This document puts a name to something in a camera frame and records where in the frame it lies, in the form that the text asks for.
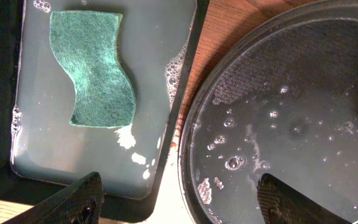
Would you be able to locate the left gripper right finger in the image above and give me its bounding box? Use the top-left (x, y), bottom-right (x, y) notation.
top-left (257, 173), bottom-right (348, 224)

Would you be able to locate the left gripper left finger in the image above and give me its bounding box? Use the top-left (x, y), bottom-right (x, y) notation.
top-left (6, 172), bottom-right (104, 224)

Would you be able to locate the green scrubbing sponge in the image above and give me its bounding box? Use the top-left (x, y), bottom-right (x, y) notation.
top-left (49, 11), bottom-right (136, 128)

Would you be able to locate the black rectangular sponge tray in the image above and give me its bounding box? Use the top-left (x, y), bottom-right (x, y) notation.
top-left (0, 0), bottom-right (209, 223)

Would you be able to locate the black round tray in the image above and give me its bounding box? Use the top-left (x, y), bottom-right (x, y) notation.
top-left (179, 1), bottom-right (358, 223)

